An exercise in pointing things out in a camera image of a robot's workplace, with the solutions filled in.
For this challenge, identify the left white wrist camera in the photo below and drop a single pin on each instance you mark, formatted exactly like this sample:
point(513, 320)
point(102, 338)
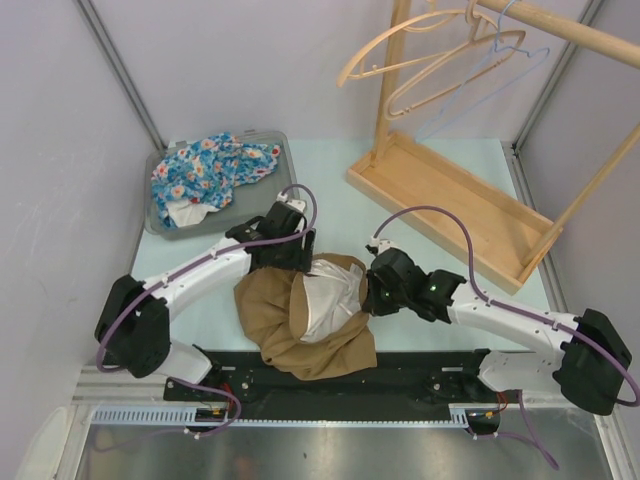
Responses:
point(288, 200)

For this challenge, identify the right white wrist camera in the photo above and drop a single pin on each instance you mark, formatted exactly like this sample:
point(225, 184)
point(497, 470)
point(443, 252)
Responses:
point(377, 246)

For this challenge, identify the tan brown skirt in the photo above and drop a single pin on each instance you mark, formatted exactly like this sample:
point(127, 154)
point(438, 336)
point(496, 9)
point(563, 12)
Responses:
point(310, 325)

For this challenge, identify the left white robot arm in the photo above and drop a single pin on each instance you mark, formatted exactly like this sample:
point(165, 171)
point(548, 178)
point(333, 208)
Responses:
point(133, 331)

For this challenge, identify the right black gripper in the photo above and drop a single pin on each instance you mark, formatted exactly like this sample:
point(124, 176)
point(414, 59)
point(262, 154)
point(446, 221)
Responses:
point(372, 303)

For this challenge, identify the lower wooden hanger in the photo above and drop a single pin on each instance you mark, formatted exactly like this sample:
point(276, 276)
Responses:
point(486, 47)

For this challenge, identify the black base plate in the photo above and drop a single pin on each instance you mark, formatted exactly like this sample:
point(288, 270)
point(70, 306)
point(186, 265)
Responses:
point(404, 386)

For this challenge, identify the wooden hanger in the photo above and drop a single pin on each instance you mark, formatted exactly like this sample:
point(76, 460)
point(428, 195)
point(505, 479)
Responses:
point(409, 40)
point(486, 47)

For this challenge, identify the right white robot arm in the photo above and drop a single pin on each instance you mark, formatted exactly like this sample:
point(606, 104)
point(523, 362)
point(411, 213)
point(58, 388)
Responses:
point(581, 357)

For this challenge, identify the blue floral cloth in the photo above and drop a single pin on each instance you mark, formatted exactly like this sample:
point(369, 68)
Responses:
point(201, 178)

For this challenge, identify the grey plastic tray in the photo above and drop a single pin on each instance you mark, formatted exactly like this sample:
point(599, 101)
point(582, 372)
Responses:
point(249, 200)

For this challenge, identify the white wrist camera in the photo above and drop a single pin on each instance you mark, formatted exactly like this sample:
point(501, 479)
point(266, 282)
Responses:
point(377, 246)
point(288, 200)

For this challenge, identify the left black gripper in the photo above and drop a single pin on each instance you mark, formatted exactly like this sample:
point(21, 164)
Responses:
point(301, 259)

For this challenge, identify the wooden clothes rack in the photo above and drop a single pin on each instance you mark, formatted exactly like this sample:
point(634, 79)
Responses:
point(510, 238)

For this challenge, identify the upper wooden hanger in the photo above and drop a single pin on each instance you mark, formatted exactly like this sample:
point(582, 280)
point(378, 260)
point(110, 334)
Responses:
point(409, 40)

